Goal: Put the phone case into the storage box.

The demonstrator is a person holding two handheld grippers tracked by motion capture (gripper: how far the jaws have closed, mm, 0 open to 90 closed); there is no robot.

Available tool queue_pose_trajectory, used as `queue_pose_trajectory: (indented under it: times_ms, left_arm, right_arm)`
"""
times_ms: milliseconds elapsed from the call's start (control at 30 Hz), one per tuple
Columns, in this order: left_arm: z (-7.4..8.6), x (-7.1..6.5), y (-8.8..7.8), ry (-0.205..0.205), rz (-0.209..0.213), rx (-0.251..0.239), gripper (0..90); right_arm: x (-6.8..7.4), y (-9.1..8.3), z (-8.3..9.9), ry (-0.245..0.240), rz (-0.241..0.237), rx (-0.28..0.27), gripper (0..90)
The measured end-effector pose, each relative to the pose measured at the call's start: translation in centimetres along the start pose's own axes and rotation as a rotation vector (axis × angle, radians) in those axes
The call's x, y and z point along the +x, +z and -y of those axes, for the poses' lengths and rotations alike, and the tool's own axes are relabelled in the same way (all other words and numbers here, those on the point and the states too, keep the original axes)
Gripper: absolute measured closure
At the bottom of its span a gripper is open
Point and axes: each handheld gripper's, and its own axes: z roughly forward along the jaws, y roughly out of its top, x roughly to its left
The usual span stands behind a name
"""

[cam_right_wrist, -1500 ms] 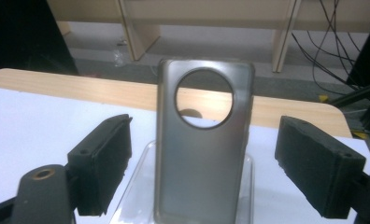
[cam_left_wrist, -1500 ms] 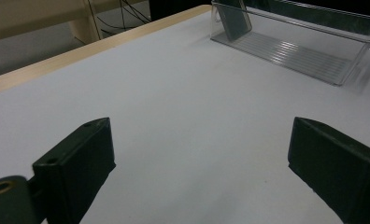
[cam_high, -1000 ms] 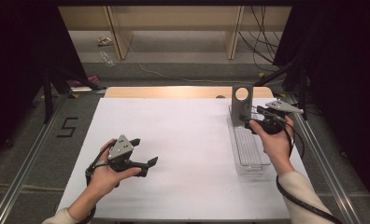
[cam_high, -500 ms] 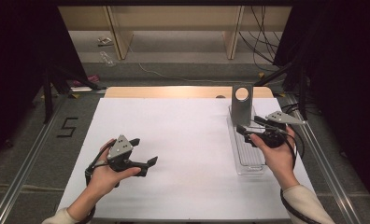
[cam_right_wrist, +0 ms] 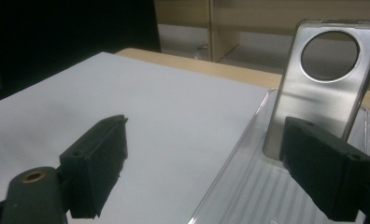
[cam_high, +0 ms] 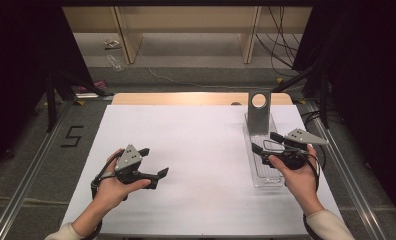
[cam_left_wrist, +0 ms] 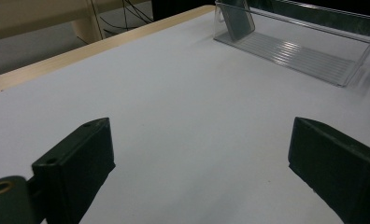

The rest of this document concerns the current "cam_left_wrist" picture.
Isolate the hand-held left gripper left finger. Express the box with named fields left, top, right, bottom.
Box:
left=0, top=117, right=116, bottom=224

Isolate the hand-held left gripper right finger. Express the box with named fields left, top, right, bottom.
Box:
left=288, top=117, right=370, bottom=224

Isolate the clear plastic box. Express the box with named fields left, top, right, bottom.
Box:
left=213, top=0, right=370, bottom=88

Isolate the translucent grey phone case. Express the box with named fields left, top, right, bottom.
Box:
left=219, top=0, right=256, bottom=42

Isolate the light wooden table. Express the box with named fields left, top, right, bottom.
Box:
left=0, top=4, right=217, bottom=97

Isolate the white table sheet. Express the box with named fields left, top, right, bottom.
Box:
left=0, top=10, right=370, bottom=224

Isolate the light wooden shelf unit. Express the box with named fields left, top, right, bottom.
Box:
left=0, top=0, right=153, bottom=45

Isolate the black curtain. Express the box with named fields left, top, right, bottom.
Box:
left=150, top=0, right=370, bottom=22

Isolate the bundle of black cables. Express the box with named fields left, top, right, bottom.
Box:
left=89, top=0, right=154, bottom=36

